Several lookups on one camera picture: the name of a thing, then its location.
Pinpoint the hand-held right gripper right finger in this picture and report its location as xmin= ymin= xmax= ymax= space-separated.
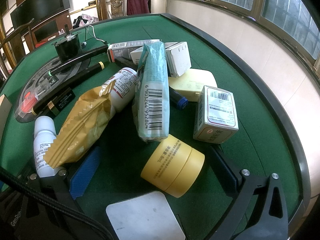
xmin=209 ymin=146 xmax=290 ymax=240

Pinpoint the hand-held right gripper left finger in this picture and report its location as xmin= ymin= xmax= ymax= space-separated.
xmin=27 ymin=146 xmax=101 ymax=215

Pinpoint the golden yellow snack bag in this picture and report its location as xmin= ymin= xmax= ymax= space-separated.
xmin=43 ymin=82 xmax=121 ymax=168

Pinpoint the white plastic bottle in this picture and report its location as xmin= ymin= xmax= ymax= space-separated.
xmin=33 ymin=116 xmax=66 ymax=178

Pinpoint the yellow round jar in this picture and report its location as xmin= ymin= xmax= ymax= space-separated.
xmin=140 ymin=134 xmax=205 ymax=198

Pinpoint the white medicine box with barcode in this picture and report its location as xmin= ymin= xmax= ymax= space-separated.
xmin=193 ymin=85 xmax=239 ymax=144

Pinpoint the red item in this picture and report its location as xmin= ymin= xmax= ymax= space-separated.
xmin=18 ymin=89 xmax=38 ymax=117

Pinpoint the black marker with yellow caps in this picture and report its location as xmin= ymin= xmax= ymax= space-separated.
xmin=65 ymin=61 xmax=106 ymax=87

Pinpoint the black and gold lipstick tube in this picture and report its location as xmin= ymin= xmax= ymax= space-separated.
xmin=32 ymin=87 xmax=76 ymax=118

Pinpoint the marker with blue cap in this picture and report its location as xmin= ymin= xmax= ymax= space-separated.
xmin=170 ymin=86 xmax=188 ymax=111

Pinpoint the pale yellow plastic case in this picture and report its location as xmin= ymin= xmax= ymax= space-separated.
xmin=168 ymin=68 xmax=218 ymax=102

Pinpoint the white canister with red label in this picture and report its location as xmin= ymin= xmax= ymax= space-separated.
xmin=109 ymin=67 xmax=138 ymax=113

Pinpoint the teal tissue packet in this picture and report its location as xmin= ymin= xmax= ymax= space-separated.
xmin=132 ymin=42 xmax=171 ymax=143

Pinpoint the grey round tray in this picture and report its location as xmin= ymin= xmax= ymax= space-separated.
xmin=14 ymin=57 xmax=91 ymax=123

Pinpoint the black curved tube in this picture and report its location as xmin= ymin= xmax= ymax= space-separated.
xmin=47 ymin=45 xmax=109 ymax=78

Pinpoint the white rectangular box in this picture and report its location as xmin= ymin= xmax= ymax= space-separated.
xmin=164 ymin=42 xmax=192 ymax=78

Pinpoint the small white box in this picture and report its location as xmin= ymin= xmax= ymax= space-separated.
xmin=130 ymin=47 xmax=148 ymax=66

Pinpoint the grey box with barcode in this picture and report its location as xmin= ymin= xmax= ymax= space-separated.
xmin=107 ymin=39 xmax=161 ymax=63

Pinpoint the dark wooden armchair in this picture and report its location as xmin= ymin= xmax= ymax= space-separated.
xmin=0 ymin=18 xmax=36 ymax=80

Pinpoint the pink patterned bag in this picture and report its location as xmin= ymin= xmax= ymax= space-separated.
xmin=72 ymin=13 xmax=99 ymax=30

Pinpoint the wooden chair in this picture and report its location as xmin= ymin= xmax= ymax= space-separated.
xmin=93 ymin=0 xmax=152 ymax=21

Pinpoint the black television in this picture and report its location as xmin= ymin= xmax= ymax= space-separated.
xmin=9 ymin=0 xmax=70 ymax=29

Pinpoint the black motor with wires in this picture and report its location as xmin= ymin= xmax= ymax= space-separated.
xmin=51 ymin=24 xmax=108 ymax=62

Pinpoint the window with wooden frame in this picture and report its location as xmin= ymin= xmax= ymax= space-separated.
xmin=169 ymin=0 xmax=320 ymax=71

